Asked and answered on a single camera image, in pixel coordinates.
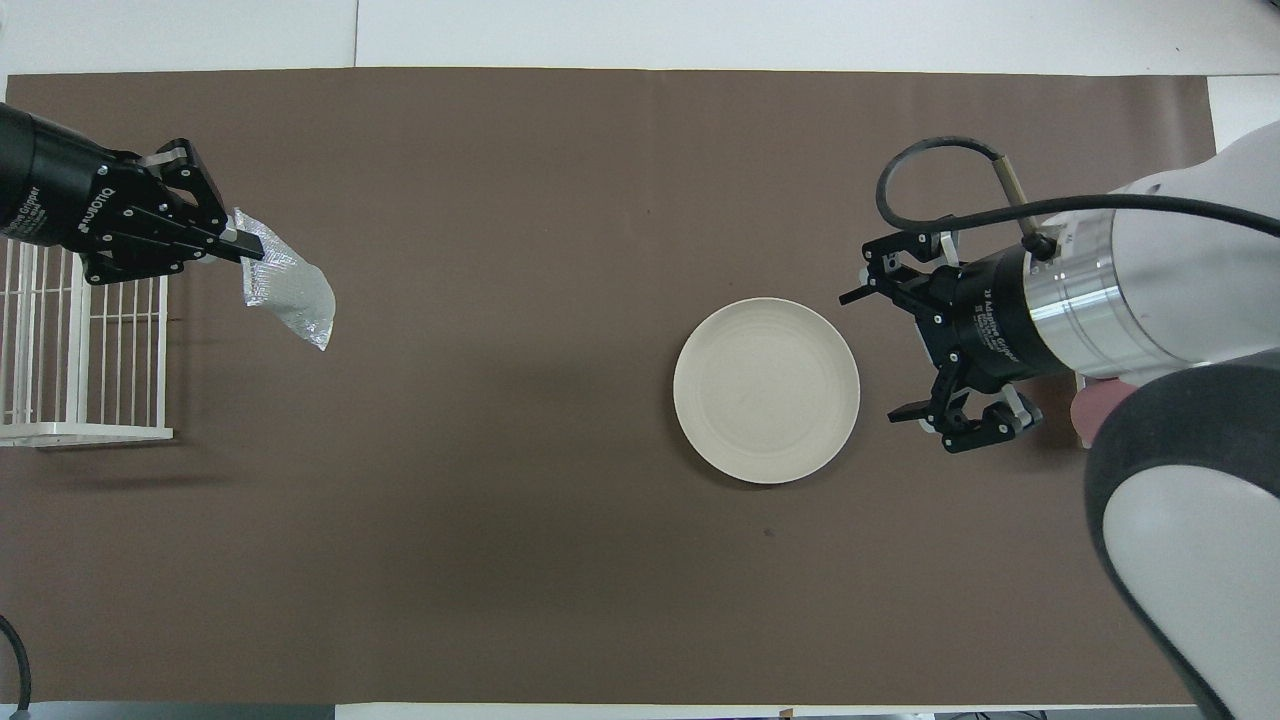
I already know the white wire dish rack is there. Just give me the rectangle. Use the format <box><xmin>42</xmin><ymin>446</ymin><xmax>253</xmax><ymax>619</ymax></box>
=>
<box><xmin>0</xmin><ymin>238</ymin><xmax>173</xmax><ymax>447</ymax></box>

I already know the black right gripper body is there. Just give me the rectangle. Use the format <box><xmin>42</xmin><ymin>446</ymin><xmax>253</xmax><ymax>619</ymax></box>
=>
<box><xmin>925</xmin><ymin>245</ymin><xmax>1046</xmax><ymax>393</ymax></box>

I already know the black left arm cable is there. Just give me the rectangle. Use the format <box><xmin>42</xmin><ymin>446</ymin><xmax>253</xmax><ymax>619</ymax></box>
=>
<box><xmin>0</xmin><ymin>615</ymin><xmax>31</xmax><ymax>716</ymax></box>

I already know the brown table mat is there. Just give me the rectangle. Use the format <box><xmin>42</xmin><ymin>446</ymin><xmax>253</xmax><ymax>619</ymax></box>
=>
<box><xmin>0</xmin><ymin>68</ymin><xmax>1276</xmax><ymax>706</ymax></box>

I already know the cream round plate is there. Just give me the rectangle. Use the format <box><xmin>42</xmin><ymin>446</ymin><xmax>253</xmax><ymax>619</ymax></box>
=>
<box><xmin>672</xmin><ymin>297</ymin><xmax>861</xmax><ymax>486</ymax></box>

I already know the pink plastic cup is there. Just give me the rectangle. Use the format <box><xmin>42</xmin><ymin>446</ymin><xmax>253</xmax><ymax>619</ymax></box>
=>
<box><xmin>1070</xmin><ymin>378</ymin><xmax>1126</xmax><ymax>449</ymax></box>

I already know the clear plastic wrapper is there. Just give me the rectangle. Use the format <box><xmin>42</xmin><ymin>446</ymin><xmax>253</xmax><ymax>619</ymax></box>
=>
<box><xmin>232</xmin><ymin>207</ymin><xmax>337</xmax><ymax>352</ymax></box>

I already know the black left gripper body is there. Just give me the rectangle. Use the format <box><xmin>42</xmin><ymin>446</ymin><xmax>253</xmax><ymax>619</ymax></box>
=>
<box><xmin>0</xmin><ymin>102</ymin><xmax>176</xmax><ymax>251</ymax></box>

